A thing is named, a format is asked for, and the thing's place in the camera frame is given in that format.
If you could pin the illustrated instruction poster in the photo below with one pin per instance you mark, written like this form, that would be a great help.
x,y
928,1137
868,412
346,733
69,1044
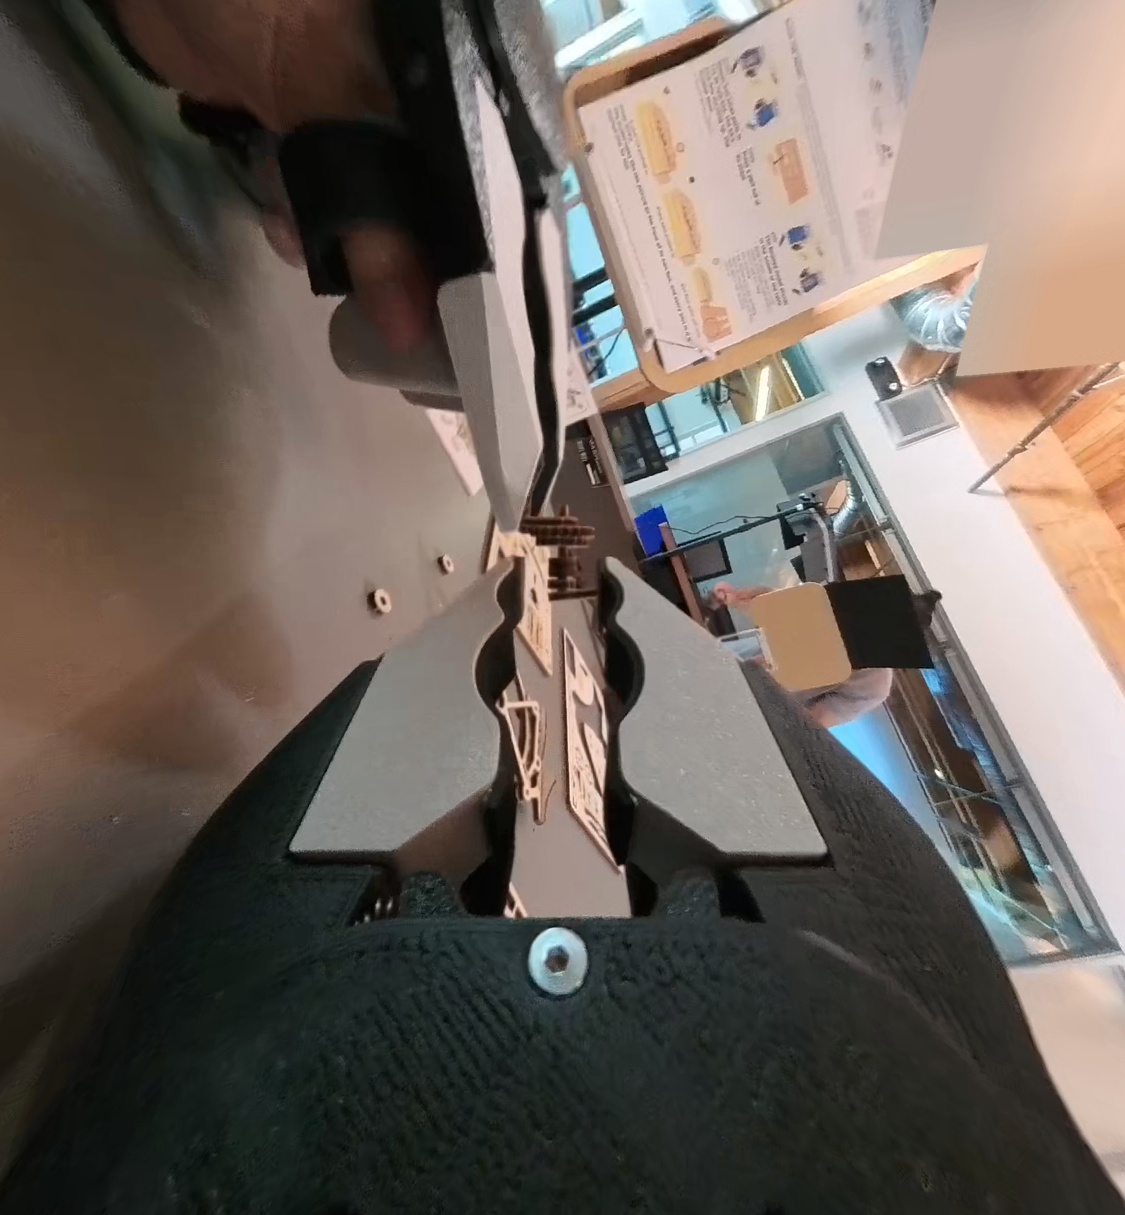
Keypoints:
x,y
762,115

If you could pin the black shelf rack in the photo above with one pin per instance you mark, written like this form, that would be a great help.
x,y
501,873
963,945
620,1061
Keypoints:
x,y
639,445

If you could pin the small flat wooden piece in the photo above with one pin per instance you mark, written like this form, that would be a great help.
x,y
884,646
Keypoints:
x,y
510,549

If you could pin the white paper sheet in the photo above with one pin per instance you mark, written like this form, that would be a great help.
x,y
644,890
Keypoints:
x,y
576,390

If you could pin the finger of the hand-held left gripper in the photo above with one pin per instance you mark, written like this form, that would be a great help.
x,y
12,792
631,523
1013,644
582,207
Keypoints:
x,y
556,294
497,381

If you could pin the large slotted wooden parts sheet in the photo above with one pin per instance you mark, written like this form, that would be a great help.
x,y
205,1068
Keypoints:
x,y
536,637

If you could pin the wooden model frame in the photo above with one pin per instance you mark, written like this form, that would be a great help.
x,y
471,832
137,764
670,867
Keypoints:
x,y
525,749

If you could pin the curved-cutout wooden parts sheet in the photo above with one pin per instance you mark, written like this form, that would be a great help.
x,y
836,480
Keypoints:
x,y
589,807

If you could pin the small wooden gear assembly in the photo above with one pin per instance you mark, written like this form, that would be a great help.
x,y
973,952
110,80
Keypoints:
x,y
558,537

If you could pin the black wall device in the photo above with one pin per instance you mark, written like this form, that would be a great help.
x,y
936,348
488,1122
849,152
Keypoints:
x,y
884,377

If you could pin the instruction sheet on wooden board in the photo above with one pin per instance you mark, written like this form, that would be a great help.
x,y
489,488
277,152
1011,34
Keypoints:
x,y
866,300

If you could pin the white wall vent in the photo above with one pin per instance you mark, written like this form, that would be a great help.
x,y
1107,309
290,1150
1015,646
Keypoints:
x,y
919,418

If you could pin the blue storage bin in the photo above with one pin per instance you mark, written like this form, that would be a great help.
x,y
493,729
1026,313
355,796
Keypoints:
x,y
652,532

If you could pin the white instruction booklet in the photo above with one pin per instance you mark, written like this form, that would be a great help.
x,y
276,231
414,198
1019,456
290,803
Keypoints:
x,y
458,456

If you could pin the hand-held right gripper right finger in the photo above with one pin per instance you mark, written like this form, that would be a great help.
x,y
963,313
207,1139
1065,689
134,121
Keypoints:
x,y
714,749

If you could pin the person's left hand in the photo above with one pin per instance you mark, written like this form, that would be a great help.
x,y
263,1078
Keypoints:
x,y
268,58

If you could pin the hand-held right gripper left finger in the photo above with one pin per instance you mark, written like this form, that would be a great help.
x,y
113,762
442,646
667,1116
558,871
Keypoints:
x,y
401,740

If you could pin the silver air duct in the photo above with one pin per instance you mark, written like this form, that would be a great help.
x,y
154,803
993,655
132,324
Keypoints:
x,y
932,318

